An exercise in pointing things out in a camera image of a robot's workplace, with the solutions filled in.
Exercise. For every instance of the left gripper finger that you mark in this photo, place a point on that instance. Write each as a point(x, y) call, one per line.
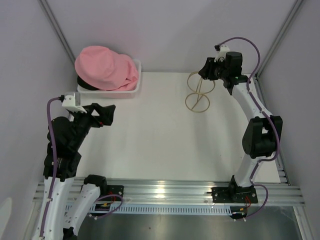
point(95, 107)
point(108, 119)

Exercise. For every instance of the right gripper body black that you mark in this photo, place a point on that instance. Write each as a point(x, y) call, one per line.
point(219, 71)

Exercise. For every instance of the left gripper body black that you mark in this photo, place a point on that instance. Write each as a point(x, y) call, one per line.
point(83, 121)

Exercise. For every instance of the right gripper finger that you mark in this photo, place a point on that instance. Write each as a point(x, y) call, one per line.
point(209, 64)
point(207, 73)

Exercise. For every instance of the black bucket hat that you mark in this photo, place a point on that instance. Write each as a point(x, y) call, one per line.
point(85, 85)

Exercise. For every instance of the gold wire hat stand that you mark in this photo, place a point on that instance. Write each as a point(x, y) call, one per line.
point(198, 92)

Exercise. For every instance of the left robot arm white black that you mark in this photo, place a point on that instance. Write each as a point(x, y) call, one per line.
point(60, 167)

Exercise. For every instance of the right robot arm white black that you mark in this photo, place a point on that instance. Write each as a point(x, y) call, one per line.
point(261, 138)

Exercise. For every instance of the white plastic basket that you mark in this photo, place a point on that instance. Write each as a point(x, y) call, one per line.
point(101, 94)

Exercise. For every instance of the right corner aluminium profile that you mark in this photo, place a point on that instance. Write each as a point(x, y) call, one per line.
point(280, 36)

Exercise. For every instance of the corner aluminium profile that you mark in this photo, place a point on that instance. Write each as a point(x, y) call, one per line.
point(49, 14)
point(280, 36)

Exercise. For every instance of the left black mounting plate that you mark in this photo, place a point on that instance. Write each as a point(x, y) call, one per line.
point(111, 192)

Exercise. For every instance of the black mounting plate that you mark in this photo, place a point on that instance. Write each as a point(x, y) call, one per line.
point(237, 195)
point(111, 192)

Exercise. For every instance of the left corner aluminium profile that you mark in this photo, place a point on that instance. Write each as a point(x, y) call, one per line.
point(49, 14)

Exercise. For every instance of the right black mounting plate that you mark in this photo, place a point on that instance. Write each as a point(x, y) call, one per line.
point(237, 195)

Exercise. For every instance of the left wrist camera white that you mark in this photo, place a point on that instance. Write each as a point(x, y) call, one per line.
point(72, 102)

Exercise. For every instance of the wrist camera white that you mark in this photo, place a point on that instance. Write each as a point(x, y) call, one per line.
point(72, 102)
point(221, 51)

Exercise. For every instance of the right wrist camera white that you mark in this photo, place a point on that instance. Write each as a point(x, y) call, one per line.
point(221, 51)

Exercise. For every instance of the white slotted cable duct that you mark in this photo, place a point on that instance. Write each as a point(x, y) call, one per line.
point(155, 209)

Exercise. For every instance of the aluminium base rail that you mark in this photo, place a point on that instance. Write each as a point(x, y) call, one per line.
point(183, 192)

